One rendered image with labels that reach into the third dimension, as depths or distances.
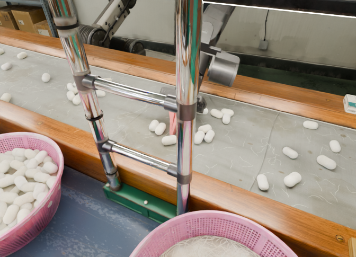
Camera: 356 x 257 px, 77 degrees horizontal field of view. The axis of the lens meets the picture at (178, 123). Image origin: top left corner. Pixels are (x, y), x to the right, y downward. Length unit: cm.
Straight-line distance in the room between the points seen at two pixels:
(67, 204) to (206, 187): 30
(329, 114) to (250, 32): 198
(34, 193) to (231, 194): 36
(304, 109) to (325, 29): 197
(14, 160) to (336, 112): 76
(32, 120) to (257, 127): 55
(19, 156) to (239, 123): 52
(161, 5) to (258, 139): 236
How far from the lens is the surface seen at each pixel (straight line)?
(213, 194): 41
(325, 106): 70
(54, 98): 76
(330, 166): 55
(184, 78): 22
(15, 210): 50
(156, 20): 283
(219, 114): 58
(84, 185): 57
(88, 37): 110
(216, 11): 60
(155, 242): 39
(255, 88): 70
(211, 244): 41
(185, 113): 24
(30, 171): 55
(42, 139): 58
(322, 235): 43
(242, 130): 57
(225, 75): 53
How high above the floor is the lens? 111
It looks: 40 degrees down
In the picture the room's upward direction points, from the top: straight up
